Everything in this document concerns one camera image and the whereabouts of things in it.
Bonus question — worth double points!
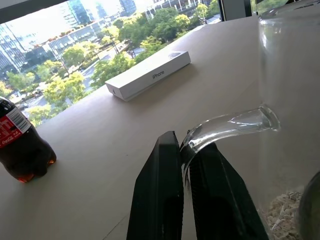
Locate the oatmeal flakes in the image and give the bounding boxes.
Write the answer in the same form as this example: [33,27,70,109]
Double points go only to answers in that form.
[264,191,305,240]

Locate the clear glass mug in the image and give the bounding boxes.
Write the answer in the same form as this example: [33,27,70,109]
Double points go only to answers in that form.
[179,2,320,240]

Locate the white iPhone box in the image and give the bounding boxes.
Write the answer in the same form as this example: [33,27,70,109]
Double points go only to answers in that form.
[104,50,192,102]

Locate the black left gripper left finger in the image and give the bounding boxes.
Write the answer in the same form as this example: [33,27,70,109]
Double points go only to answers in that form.
[126,130,185,240]

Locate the cola bottle with red label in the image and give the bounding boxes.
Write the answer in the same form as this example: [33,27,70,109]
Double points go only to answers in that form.
[0,96,57,183]

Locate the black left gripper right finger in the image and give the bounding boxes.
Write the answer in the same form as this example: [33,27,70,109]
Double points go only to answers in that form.
[180,142,270,240]

